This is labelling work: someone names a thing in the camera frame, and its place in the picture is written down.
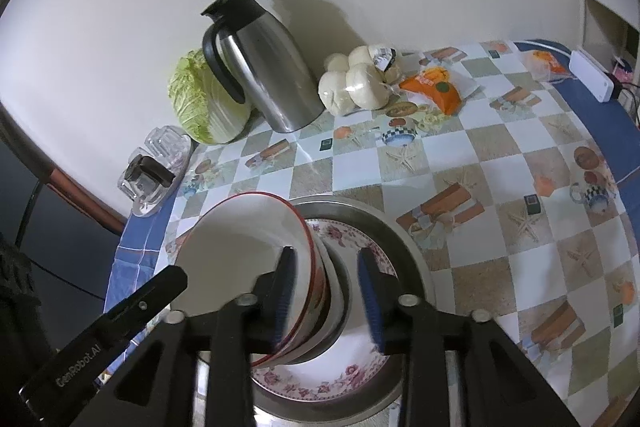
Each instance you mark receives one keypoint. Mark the dark cabinet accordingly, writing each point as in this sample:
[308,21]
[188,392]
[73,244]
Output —
[65,247]

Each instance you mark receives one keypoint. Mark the white round bowl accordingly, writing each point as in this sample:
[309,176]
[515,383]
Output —
[339,297]

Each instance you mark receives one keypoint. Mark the clear glass tray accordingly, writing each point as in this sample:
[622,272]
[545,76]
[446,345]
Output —
[150,208]

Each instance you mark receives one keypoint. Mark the strawberry print bowl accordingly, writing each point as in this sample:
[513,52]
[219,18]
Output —
[235,247]

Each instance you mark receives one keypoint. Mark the floral round plate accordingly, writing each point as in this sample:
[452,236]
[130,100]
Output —
[345,232]

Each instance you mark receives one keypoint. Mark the round steel tray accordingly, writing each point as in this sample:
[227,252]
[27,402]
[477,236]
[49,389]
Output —
[400,237]

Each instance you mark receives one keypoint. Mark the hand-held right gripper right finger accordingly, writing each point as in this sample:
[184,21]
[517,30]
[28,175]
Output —
[370,302]

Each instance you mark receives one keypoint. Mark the bag of steamed buns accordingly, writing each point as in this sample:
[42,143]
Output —
[350,87]

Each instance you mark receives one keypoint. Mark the clear glass cup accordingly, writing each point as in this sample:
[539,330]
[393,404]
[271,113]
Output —
[176,148]
[154,144]

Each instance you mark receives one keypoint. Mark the orange snack packet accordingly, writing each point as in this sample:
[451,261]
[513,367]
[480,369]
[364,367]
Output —
[545,62]
[435,89]

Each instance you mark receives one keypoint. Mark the napa cabbage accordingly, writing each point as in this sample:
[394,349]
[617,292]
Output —
[195,102]

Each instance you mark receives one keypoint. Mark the black plug adapter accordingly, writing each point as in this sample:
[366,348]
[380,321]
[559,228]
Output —
[616,86]

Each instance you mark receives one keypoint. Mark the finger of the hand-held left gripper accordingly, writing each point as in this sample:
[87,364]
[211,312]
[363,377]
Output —
[150,297]

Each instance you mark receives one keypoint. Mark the white power strip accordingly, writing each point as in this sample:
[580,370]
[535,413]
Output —
[592,74]

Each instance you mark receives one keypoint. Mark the steel thermal carafe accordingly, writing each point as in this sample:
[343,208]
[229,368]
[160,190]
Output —
[270,72]

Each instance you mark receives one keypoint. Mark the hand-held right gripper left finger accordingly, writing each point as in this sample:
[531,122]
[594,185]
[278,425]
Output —
[285,302]

